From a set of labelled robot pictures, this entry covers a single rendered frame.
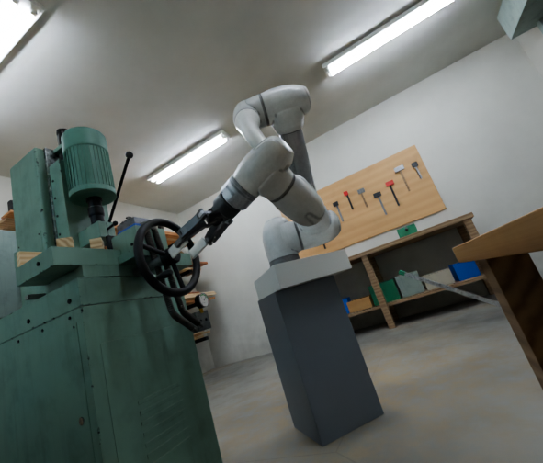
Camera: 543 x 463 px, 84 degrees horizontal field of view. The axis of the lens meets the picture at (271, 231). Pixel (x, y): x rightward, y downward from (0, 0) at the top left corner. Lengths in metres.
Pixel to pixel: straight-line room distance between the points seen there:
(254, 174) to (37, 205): 1.09
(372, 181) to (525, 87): 1.88
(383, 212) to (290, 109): 3.02
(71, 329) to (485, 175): 4.09
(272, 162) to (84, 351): 0.76
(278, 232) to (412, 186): 2.92
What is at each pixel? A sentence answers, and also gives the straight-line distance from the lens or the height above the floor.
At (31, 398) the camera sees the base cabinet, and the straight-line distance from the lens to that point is 1.34.
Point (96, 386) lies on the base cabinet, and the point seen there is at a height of 0.48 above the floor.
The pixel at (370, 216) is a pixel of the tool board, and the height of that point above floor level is 1.31.
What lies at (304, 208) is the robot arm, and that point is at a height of 0.76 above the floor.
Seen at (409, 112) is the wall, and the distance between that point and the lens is 4.54.
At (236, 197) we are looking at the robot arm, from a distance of 0.79.
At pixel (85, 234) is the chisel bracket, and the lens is 1.44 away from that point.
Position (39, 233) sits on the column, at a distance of 1.56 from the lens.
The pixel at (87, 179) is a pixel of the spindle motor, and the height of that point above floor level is 1.24.
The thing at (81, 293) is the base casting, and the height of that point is 0.75.
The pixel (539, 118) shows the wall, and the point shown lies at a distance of 4.57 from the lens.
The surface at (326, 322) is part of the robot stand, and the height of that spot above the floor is 0.41.
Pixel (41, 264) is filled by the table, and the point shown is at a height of 0.86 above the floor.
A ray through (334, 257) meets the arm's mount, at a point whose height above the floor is 0.66.
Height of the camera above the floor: 0.52
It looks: 15 degrees up
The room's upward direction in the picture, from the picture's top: 18 degrees counter-clockwise
